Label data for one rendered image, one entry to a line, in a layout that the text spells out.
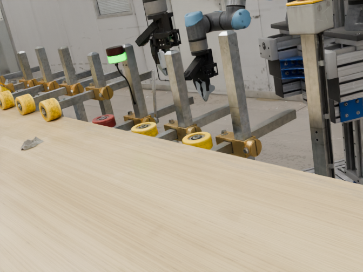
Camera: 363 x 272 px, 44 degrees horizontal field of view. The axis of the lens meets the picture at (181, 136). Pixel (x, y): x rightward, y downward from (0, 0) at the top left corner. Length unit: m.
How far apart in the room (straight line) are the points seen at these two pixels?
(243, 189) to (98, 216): 0.30
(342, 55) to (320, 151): 0.57
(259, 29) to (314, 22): 3.64
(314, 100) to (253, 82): 3.78
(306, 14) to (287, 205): 0.41
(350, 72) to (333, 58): 0.09
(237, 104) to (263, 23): 3.38
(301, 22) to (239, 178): 0.36
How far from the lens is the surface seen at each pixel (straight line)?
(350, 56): 1.65
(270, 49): 2.05
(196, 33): 1.84
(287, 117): 1.49
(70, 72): 2.06
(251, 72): 4.83
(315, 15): 1.02
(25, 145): 1.53
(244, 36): 4.78
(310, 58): 1.06
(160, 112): 1.76
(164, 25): 1.56
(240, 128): 1.27
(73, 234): 0.90
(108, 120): 1.60
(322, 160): 1.14
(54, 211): 1.02
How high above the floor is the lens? 1.31
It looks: 19 degrees down
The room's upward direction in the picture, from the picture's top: 11 degrees counter-clockwise
